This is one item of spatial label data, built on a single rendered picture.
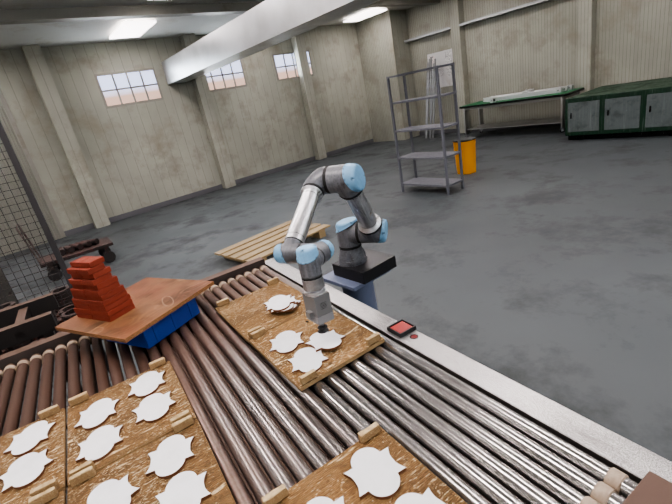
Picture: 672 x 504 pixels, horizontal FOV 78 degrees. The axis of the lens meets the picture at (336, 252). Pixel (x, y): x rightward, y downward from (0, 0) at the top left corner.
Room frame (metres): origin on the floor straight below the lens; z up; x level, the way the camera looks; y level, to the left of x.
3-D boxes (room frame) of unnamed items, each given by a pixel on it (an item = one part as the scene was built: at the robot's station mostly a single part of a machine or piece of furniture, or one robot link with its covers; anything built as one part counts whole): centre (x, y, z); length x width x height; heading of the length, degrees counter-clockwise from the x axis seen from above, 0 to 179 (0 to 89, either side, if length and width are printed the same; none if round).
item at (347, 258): (2.02, -0.08, 0.99); 0.15 x 0.15 x 0.10
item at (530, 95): (10.74, -5.23, 0.50); 2.76 x 1.03 x 1.00; 37
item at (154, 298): (1.78, 0.95, 1.03); 0.50 x 0.50 x 0.02; 59
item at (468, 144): (7.51, -2.66, 0.31); 0.41 x 0.39 x 0.62; 36
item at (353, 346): (1.34, 0.15, 0.93); 0.41 x 0.35 x 0.02; 31
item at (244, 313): (1.70, 0.36, 0.93); 0.41 x 0.35 x 0.02; 30
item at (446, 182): (6.74, -1.78, 0.94); 0.99 x 0.41 x 1.88; 35
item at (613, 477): (1.43, -0.03, 0.90); 1.95 x 0.05 x 0.05; 29
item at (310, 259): (1.32, 0.10, 1.25); 0.09 x 0.08 x 0.11; 155
